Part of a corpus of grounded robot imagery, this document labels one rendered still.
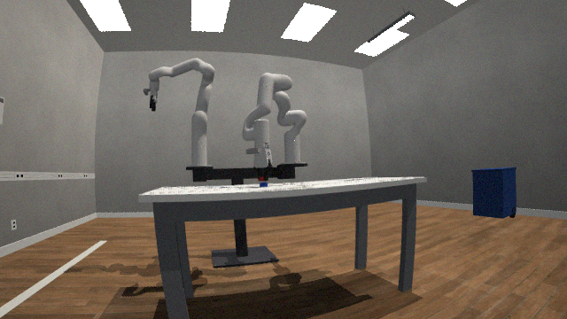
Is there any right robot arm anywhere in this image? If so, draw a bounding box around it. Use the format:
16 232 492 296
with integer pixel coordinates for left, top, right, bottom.
144 58 215 167

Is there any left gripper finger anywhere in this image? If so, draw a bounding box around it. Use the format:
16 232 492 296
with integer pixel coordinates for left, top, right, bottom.
263 160 273 181
253 167 263 180

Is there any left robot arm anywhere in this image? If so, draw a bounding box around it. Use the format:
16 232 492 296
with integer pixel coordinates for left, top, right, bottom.
243 73 307 164

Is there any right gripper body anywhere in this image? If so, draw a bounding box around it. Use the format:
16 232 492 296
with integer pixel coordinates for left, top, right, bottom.
150 89 159 104

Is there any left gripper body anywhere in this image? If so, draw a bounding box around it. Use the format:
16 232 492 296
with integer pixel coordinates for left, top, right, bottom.
254 148 272 168

